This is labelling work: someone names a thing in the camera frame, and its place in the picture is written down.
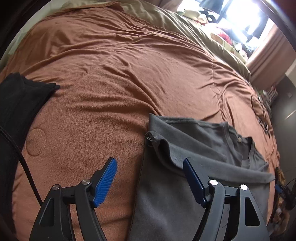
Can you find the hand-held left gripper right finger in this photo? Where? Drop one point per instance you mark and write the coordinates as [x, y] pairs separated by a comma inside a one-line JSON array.
[[194, 183]]

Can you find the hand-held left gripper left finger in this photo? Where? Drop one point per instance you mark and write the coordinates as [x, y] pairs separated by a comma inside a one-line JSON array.
[[105, 180]]

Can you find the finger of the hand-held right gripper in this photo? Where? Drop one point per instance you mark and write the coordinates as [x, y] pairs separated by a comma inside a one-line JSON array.
[[278, 188]]

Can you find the grey t-shirt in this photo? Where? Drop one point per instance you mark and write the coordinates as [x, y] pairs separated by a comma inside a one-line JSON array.
[[161, 197]]

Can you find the pile of colourful clothes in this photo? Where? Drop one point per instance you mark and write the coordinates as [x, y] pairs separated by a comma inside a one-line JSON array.
[[222, 37]]

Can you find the grey wardrobe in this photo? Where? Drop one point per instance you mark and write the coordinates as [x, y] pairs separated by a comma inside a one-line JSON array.
[[284, 129]]

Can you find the cream nightstand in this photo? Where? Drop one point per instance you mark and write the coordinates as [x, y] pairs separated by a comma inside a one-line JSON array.
[[269, 96]]

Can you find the brown fleece blanket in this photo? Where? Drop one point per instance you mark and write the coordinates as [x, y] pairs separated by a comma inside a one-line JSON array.
[[115, 69]]

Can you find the black jacket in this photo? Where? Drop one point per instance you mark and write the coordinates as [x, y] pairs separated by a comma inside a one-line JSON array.
[[18, 104]]

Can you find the pink curtain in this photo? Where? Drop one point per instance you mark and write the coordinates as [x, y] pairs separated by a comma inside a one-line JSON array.
[[266, 60]]

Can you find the olive beige duvet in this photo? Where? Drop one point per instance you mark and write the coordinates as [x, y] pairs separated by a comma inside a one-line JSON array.
[[196, 30]]

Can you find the black plastic frame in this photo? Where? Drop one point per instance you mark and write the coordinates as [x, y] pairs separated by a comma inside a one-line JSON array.
[[262, 121], [266, 130]]

